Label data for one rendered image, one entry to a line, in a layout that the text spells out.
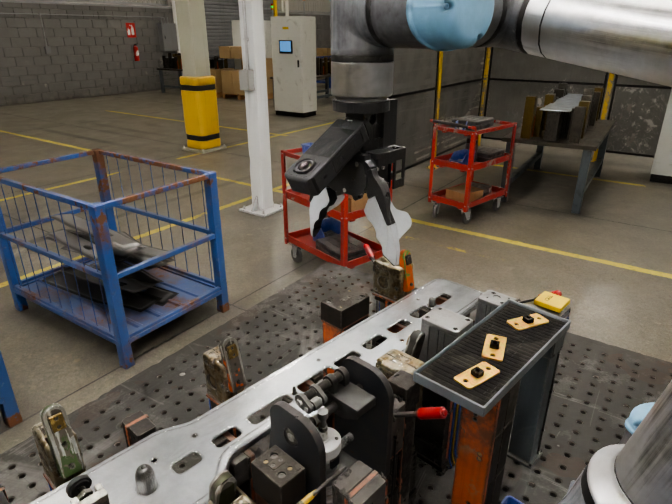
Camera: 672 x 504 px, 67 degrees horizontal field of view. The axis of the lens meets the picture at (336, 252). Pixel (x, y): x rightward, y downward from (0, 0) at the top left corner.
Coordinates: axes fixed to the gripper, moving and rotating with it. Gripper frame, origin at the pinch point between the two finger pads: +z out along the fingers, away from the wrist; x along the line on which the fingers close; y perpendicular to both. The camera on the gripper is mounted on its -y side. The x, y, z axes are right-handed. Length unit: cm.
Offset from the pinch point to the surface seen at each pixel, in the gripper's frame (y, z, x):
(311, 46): 757, 1, 784
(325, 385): 1.3, 26.1, 5.9
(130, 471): -23, 44, 30
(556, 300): 60, 28, -9
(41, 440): -32, 40, 45
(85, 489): -35.3, 22.9, 10.4
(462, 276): 273, 144, 126
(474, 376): 22.3, 27.7, -9.9
